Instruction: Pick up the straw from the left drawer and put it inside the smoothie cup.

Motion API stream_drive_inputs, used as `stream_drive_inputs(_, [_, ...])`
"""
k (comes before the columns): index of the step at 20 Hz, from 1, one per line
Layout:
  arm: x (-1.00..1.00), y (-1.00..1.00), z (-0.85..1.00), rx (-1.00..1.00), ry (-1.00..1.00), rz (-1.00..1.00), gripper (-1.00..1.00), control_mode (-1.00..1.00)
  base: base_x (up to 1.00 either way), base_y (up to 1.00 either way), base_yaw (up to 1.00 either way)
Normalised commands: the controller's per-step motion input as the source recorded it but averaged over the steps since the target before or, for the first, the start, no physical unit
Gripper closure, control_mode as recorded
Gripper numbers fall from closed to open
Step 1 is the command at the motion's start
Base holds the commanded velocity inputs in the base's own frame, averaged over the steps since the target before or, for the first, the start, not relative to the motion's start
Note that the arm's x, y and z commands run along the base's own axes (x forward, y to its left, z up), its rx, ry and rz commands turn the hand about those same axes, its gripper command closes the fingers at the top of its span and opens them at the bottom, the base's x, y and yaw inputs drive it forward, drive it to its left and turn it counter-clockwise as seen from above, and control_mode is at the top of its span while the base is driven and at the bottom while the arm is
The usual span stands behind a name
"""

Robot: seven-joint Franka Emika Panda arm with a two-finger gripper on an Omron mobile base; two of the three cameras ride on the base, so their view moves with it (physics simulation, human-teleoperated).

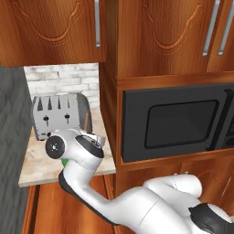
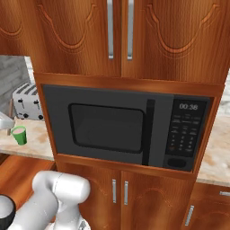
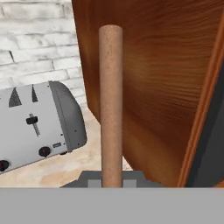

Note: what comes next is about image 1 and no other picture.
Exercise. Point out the black microwave door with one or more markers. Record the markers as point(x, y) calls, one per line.
point(179, 125)

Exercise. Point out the black microwave oven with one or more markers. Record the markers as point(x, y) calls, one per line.
point(182, 122)

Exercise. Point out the wooden cupboard door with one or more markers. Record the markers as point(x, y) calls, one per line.
point(216, 179)
point(164, 33)
point(48, 30)
point(224, 62)

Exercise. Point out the green cup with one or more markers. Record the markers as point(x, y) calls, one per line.
point(64, 161)

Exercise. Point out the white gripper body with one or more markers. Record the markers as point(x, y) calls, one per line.
point(101, 141)

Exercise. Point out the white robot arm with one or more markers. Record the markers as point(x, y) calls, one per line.
point(143, 207)

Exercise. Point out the silver toaster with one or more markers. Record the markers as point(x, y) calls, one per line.
point(58, 117)

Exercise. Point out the wooden drawer front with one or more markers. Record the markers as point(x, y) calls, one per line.
point(51, 210)

